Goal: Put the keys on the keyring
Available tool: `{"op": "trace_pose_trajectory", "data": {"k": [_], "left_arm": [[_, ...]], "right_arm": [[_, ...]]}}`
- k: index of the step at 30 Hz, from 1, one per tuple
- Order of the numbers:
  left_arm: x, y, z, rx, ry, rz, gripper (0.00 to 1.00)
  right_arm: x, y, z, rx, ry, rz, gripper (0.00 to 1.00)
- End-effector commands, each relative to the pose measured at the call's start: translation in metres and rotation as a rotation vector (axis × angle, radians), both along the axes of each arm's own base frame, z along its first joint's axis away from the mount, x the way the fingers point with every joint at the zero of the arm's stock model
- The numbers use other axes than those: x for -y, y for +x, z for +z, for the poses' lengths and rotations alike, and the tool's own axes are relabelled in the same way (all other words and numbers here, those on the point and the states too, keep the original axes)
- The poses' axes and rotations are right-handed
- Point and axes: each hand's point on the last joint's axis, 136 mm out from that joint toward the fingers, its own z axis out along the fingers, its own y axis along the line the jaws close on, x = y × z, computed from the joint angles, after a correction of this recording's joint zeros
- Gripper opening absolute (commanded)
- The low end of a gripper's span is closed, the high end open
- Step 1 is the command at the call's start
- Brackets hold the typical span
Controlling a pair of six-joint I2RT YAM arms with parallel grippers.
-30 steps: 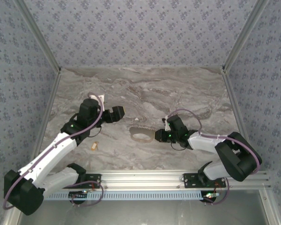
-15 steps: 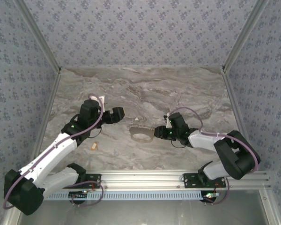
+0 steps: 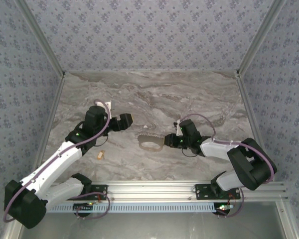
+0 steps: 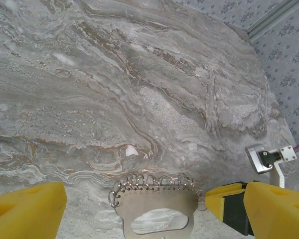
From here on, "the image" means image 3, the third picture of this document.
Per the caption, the grey metal panel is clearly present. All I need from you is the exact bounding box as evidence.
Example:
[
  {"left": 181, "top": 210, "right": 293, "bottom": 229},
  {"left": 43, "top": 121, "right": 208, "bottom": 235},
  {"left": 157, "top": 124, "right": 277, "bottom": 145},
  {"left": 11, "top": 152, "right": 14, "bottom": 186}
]
[{"left": 13, "top": 201, "right": 294, "bottom": 239}]

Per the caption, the black controller board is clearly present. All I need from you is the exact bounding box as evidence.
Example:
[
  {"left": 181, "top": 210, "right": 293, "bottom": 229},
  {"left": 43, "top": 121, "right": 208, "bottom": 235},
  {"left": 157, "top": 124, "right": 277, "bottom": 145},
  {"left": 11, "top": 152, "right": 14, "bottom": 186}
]
[
  {"left": 73, "top": 203, "right": 94, "bottom": 217},
  {"left": 215, "top": 203, "right": 234, "bottom": 216}
]

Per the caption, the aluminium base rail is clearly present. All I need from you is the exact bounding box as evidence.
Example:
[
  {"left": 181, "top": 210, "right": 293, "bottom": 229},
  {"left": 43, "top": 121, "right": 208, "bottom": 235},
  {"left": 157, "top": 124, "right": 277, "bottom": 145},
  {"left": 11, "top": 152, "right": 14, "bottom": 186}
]
[{"left": 46, "top": 181, "right": 289, "bottom": 203}]

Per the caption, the aluminium frame post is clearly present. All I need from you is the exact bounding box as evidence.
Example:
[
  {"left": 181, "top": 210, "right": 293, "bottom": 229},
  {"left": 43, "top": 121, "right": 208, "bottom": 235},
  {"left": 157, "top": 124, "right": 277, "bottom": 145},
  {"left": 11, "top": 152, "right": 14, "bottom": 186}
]
[
  {"left": 236, "top": 0, "right": 289, "bottom": 78},
  {"left": 14, "top": 0, "right": 67, "bottom": 79}
]

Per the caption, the aluminium side rail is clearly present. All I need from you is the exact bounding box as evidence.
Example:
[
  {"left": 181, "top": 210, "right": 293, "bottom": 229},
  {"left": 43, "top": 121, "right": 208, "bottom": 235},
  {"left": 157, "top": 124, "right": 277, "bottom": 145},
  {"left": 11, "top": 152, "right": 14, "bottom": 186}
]
[
  {"left": 238, "top": 76, "right": 265, "bottom": 144},
  {"left": 34, "top": 77, "right": 65, "bottom": 175}
]

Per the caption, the slotted white cable duct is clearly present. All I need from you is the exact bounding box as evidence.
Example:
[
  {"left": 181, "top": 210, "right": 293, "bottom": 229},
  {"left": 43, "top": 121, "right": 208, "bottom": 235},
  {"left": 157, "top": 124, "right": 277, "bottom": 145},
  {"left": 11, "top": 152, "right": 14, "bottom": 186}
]
[{"left": 47, "top": 202, "right": 231, "bottom": 214}]

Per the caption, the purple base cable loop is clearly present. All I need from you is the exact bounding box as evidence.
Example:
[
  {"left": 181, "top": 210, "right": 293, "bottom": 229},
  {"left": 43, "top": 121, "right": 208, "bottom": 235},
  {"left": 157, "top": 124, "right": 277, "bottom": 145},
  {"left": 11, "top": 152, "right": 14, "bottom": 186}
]
[
  {"left": 215, "top": 188, "right": 245, "bottom": 219},
  {"left": 71, "top": 191, "right": 111, "bottom": 220}
]

